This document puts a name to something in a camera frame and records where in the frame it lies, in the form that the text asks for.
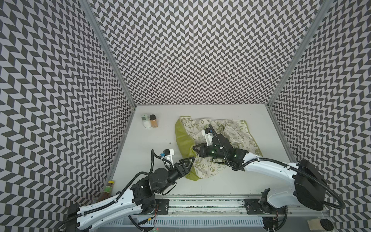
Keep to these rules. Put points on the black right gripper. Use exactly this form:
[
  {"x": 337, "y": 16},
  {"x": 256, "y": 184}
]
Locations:
[{"x": 211, "y": 150}]

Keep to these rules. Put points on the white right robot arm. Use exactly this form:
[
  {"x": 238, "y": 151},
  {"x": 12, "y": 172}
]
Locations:
[{"x": 303, "y": 184}]

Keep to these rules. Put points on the green and cream printed jacket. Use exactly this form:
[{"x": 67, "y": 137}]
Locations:
[{"x": 188, "y": 133}]

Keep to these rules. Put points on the aluminium right corner post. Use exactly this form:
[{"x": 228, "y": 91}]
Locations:
[{"x": 309, "y": 34}]

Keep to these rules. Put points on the white spice jar green lid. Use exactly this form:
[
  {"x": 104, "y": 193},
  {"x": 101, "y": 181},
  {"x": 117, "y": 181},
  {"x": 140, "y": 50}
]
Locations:
[{"x": 146, "y": 121}]

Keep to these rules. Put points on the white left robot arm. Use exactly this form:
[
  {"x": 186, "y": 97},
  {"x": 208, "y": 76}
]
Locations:
[{"x": 137, "y": 197}]

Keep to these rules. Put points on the brown sauce bottle green label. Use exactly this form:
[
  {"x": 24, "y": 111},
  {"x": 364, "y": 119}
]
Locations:
[{"x": 107, "y": 191}]

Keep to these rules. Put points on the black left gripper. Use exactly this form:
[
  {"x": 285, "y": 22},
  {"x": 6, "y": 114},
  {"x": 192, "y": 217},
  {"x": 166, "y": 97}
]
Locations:
[{"x": 178, "y": 169}]

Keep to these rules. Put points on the aluminium left corner post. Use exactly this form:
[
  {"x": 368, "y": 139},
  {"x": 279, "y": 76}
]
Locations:
[{"x": 86, "y": 7}]

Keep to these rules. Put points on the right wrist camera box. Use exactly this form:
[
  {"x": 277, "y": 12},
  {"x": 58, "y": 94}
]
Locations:
[{"x": 208, "y": 135}]

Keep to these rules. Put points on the black round puck on sponge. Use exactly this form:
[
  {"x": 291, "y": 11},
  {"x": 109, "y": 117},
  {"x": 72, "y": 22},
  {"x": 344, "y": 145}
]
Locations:
[{"x": 321, "y": 224}]

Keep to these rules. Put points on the metal base rail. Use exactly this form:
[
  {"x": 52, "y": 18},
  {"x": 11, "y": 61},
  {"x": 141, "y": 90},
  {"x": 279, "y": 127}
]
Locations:
[{"x": 239, "y": 205}]

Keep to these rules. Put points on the aluminium corner post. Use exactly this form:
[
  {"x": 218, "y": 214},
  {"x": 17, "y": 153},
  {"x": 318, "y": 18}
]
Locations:
[
  {"x": 86, "y": 7},
  {"x": 309, "y": 34}
]

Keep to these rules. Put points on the orange spice jar black lid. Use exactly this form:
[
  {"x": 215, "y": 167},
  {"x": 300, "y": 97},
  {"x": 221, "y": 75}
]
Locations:
[{"x": 153, "y": 120}]

